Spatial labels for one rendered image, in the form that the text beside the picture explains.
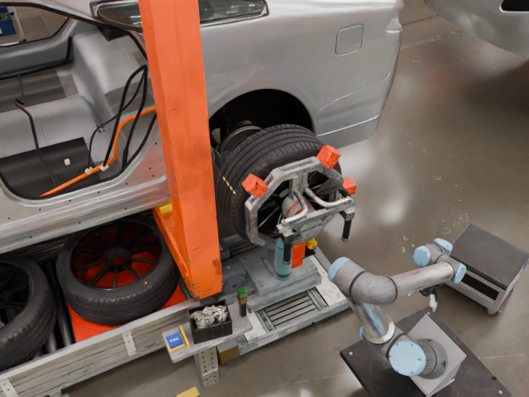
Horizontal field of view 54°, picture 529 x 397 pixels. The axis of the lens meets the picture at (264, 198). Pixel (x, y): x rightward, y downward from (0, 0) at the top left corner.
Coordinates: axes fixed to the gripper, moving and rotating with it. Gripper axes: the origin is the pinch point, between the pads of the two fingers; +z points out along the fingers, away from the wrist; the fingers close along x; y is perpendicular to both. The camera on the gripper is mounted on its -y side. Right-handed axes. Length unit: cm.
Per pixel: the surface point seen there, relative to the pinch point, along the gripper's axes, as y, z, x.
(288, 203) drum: 42, -32, -67
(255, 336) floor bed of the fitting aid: 36, 56, -69
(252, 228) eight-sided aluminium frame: 59, -18, -72
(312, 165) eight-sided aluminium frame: 40, -56, -60
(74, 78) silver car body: 55, -39, -274
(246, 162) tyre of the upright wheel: 60, -48, -85
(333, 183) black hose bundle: 33, -50, -50
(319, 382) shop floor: 23, 63, -28
